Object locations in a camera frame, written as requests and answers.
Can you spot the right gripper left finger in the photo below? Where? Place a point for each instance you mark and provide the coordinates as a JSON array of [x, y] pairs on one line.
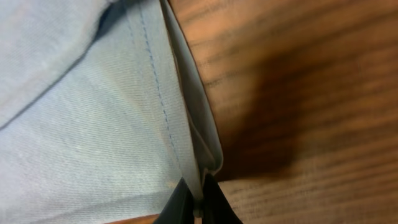
[[179, 208]]

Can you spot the light blue printed t-shirt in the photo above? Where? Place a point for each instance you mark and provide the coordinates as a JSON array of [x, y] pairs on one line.
[[102, 111]]

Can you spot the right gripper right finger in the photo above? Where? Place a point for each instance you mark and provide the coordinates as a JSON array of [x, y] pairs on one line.
[[216, 209]]

